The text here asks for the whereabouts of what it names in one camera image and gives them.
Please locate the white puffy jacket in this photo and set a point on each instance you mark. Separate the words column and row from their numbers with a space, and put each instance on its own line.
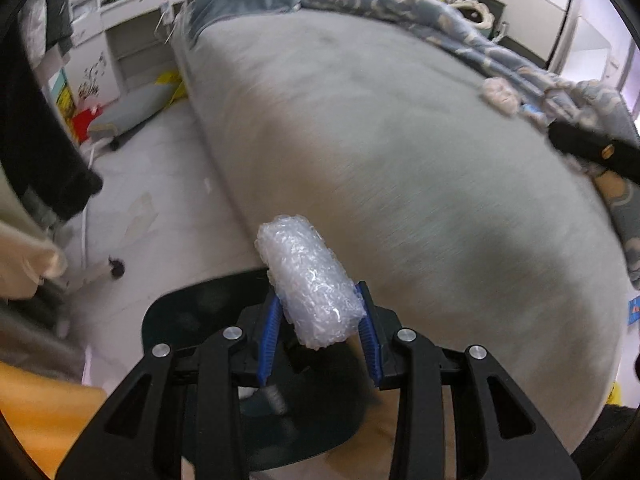
column 35, row 15

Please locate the white vanity dresser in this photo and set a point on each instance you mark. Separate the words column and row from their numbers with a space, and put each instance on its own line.
column 135, row 25

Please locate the bubble wrap roll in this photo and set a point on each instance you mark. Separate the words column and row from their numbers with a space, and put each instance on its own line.
column 312, row 280

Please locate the blue grey pillow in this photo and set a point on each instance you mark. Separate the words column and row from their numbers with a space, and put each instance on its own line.
column 240, row 2

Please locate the yellow painting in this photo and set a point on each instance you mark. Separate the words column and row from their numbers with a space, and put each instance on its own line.
column 64, row 95

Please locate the orange board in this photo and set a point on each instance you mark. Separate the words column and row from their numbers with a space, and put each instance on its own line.
column 45, row 415

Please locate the grey bed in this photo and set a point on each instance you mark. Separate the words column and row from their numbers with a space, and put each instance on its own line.
column 375, row 160

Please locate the blue patterned blanket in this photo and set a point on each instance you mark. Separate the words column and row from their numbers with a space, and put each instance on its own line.
column 450, row 15

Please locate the yellow plastic bag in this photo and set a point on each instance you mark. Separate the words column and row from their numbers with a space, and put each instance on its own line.
column 170, row 85

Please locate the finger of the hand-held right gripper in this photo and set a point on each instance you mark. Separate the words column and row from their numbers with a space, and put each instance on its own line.
column 590, row 147

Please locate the black office chair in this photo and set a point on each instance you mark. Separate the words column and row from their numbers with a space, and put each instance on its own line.
column 492, row 7

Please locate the red box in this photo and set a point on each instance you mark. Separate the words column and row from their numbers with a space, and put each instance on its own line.
column 87, row 120

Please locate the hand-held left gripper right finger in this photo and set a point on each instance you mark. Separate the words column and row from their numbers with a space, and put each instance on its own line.
column 371, row 345

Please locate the black trash bin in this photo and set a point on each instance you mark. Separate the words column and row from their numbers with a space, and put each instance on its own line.
column 200, row 305

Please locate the white black wardrobe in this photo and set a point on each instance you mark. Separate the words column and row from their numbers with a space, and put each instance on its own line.
column 515, row 0

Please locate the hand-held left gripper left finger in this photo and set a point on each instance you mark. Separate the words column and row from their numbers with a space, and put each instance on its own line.
column 267, row 340

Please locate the grey fuzzy garment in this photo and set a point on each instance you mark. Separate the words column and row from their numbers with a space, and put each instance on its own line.
column 57, row 5

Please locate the hanging clothes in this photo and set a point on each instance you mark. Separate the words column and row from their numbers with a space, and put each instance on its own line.
column 40, row 150

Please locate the beige hanging garment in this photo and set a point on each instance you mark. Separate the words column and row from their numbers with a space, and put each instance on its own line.
column 25, row 255

